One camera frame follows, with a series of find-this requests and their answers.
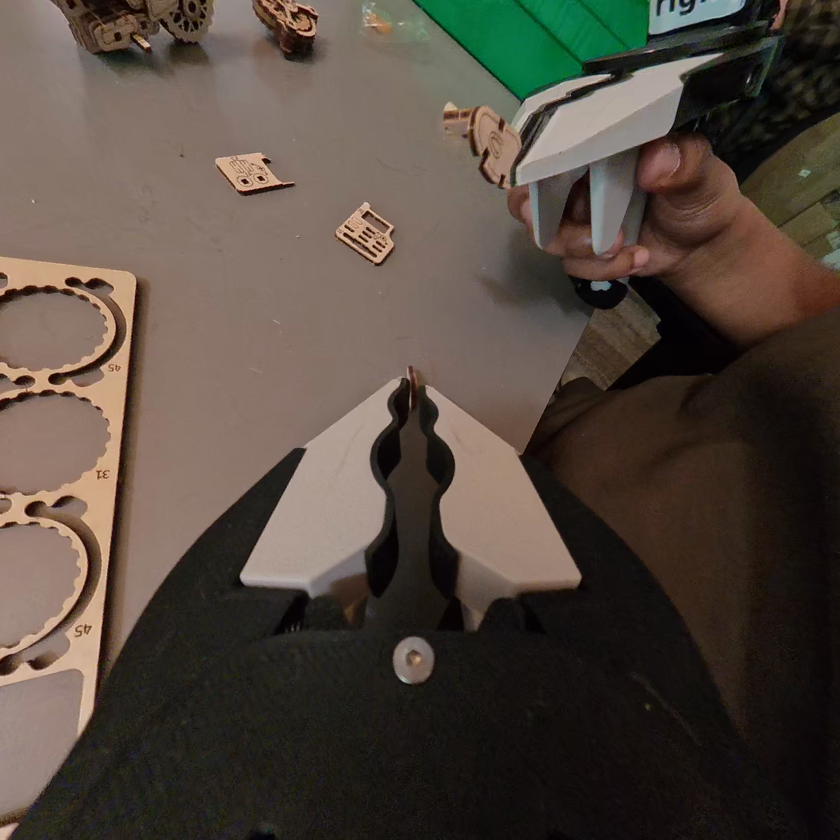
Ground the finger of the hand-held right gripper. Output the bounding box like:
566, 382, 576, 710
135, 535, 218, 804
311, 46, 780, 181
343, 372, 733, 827
511, 52, 724, 258
511, 72, 619, 148

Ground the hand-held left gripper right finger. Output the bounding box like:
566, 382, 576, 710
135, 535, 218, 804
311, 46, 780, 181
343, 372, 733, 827
420, 384, 583, 629

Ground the person's right hand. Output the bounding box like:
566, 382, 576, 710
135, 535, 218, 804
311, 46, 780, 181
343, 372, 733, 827
507, 131, 756, 284

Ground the green plastic bin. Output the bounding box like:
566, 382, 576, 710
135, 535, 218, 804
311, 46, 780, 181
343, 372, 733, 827
412, 0, 652, 101

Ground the person's right forearm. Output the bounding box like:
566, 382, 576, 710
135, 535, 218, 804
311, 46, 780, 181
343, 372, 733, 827
656, 190, 840, 352

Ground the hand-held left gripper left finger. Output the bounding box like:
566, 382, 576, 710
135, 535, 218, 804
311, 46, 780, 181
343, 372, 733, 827
239, 377, 411, 599

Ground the person's brown clothing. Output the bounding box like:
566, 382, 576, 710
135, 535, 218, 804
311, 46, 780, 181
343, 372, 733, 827
525, 315, 840, 840

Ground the small clear plastic bag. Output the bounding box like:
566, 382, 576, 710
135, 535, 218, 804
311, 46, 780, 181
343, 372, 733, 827
360, 0, 431, 42

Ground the wooden motorcycle model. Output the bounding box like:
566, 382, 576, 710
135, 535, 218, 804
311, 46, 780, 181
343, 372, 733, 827
51, 0, 216, 55

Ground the grey desk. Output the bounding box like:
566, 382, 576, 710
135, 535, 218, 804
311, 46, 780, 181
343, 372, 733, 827
0, 0, 595, 840

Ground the square notched wooden piece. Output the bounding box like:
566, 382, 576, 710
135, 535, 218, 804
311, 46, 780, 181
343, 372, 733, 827
215, 152, 295, 197

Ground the wooden sheet with round holes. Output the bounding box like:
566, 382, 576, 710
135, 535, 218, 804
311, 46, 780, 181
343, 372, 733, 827
0, 256, 139, 818

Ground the wooden gear assembly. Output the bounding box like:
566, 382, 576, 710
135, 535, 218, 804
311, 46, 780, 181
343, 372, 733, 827
252, 0, 320, 59

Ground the slotted grid wooden piece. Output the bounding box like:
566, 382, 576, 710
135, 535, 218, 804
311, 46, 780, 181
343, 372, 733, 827
335, 201, 396, 266

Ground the small oval wooden assembly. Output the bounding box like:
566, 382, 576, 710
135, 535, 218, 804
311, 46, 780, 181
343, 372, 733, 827
443, 104, 524, 190

